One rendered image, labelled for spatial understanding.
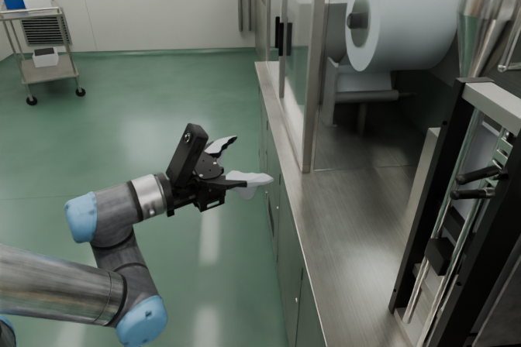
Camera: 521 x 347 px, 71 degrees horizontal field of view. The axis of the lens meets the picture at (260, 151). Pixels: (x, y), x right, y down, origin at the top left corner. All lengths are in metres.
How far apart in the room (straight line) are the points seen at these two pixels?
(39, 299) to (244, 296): 1.56
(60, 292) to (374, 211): 0.87
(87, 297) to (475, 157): 0.59
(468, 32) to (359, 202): 0.56
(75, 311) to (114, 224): 0.15
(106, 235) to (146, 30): 5.25
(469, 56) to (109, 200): 0.80
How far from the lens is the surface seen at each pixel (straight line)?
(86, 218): 0.65
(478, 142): 0.63
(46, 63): 4.93
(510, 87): 1.26
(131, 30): 5.86
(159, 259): 2.26
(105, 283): 0.59
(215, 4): 5.64
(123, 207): 0.65
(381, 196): 1.23
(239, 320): 1.96
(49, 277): 0.55
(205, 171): 0.68
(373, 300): 0.94
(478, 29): 0.92
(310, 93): 1.13
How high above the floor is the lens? 1.63
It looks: 32 degrees down
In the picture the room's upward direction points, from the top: straight up
